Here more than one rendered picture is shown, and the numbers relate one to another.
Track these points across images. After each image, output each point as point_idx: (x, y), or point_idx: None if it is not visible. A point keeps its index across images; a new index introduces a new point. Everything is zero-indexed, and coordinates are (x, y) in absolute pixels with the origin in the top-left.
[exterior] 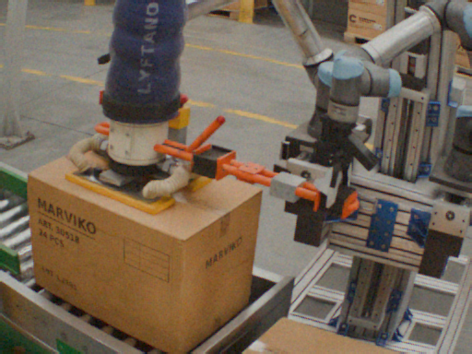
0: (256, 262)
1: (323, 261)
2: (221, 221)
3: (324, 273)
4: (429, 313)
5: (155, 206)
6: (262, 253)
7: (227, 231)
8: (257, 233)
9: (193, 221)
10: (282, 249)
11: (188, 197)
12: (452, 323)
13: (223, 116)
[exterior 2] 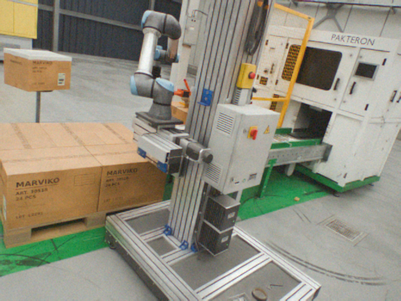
0: (306, 272)
1: (262, 248)
2: (173, 108)
3: (251, 246)
4: (179, 259)
5: (181, 101)
6: (319, 280)
7: (175, 114)
8: (348, 290)
9: (173, 104)
10: (327, 292)
11: (187, 107)
12: (160, 263)
13: (184, 79)
